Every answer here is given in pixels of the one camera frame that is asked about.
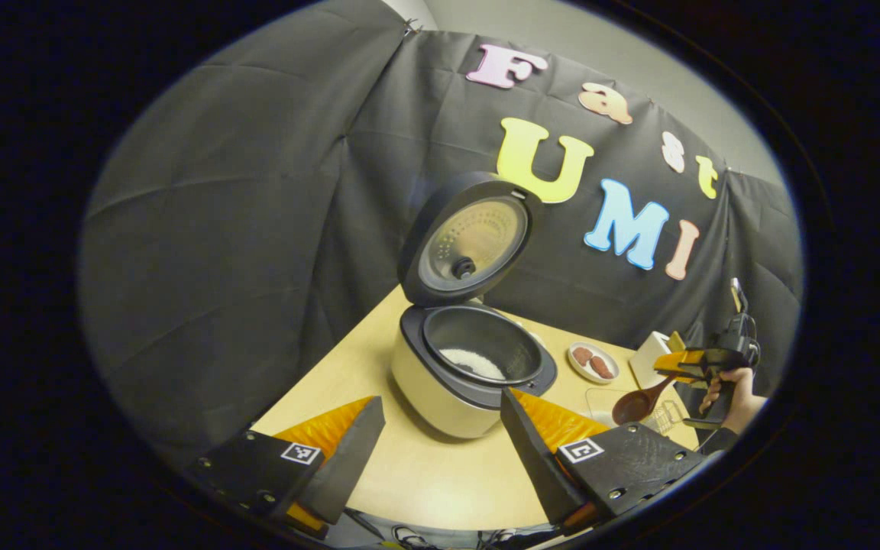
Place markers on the black backdrop cloth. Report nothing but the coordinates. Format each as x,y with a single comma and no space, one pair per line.
257,191

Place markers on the clear square chopstick holder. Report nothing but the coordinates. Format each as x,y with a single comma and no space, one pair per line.
669,418

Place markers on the cream rice tray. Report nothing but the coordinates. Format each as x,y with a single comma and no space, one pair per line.
600,401

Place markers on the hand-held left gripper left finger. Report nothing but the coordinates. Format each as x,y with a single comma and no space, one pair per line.
348,466

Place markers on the cream and navy rice cooker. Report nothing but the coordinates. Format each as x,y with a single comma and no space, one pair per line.
432,389

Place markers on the red meat piece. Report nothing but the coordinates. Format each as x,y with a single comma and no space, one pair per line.
603,367
582,356

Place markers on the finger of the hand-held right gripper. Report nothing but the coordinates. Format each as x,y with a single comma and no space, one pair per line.
684,360

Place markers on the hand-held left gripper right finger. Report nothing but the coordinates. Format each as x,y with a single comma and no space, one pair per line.
535,462

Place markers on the round white plate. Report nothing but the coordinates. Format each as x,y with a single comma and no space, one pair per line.
585,372

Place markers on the white rice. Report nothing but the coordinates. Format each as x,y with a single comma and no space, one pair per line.
474,363

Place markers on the dark wooden spoon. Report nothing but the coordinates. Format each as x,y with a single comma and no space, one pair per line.
631,407

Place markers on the white toaster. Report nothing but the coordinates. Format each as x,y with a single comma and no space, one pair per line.
648,363

